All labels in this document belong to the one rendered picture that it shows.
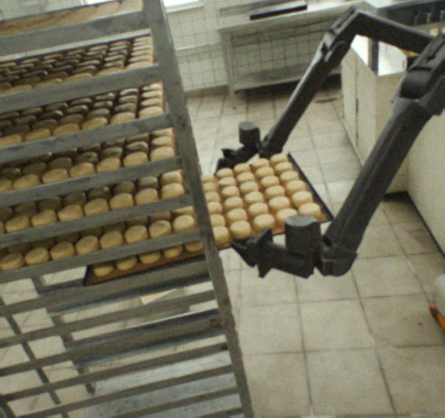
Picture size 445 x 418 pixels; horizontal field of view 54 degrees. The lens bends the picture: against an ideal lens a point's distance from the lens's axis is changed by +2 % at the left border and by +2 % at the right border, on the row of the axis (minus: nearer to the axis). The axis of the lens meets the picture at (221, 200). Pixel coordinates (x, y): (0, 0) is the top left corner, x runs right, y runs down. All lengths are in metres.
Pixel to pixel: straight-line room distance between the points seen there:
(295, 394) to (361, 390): 0.26
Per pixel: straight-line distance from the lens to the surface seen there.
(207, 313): 1.69
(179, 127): 0.82
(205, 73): 5.73
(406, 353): 2.08
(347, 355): 2.05
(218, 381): 1.83
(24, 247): 1.14
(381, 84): 2.64
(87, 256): 1.00
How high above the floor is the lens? 1.58
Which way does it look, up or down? 30 degrees down
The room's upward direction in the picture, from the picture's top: 12 degrees counter-clockwise
